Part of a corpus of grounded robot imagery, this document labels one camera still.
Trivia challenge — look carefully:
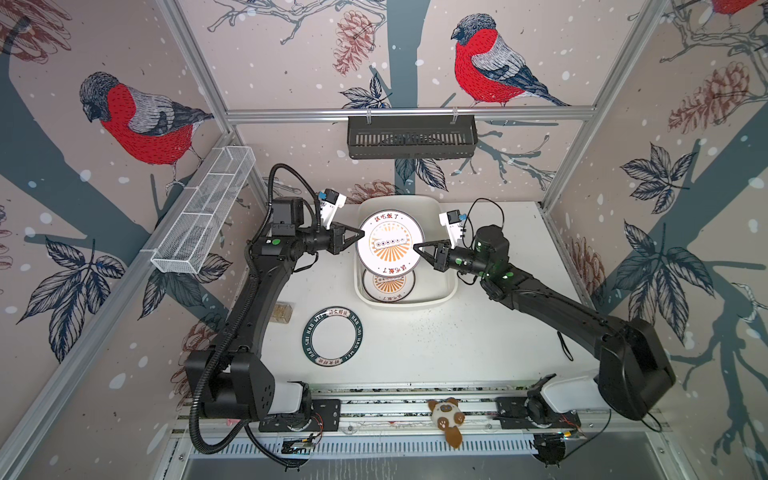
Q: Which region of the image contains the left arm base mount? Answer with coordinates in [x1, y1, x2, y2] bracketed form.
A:
[258, 382, 341, 433]

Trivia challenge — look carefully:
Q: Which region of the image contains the brown plush toy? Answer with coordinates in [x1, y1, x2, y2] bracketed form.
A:
[427, 397, 465, 449]

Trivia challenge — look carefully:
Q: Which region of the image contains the orange sunburst plate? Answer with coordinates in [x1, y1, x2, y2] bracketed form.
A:
[362, 271, 416, 303]
[356, 209, 424, 278]

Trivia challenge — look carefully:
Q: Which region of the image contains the white plastic bin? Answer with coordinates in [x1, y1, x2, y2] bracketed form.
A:
[353, 195, 458, 310]

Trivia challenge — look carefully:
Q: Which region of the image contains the yellow tape measure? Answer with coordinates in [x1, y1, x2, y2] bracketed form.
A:
[557, 332, 574, 362]

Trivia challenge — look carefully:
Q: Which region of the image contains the black wire wall basket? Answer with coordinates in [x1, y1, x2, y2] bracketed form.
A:
[347, 115, 478, 160]

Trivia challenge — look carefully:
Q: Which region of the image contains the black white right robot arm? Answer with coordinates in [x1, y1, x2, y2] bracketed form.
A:
[413, 225, 676, 420]

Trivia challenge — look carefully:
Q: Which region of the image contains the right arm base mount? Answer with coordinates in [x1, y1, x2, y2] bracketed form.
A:
[494, 374, 581, 430]

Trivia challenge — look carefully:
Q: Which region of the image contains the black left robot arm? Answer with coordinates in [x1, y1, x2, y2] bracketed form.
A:
[185, 189, 364, 421]

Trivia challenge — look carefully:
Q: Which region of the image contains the aluminium rail base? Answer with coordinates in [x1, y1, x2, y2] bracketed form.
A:
[173, 383, 673, 463]

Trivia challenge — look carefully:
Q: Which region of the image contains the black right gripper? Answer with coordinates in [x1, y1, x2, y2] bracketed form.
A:
[416, 238, 495, 280]

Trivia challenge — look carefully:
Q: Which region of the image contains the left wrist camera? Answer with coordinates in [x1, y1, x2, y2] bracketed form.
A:
[318, 188, 347, 229]

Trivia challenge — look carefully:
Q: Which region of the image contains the green hao shi plate left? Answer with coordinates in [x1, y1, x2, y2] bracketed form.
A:
[301, 306, 364, 368]

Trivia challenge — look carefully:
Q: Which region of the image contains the black corrugated cable conduit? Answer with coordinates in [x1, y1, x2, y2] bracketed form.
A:
[187, 163, 325, 455]

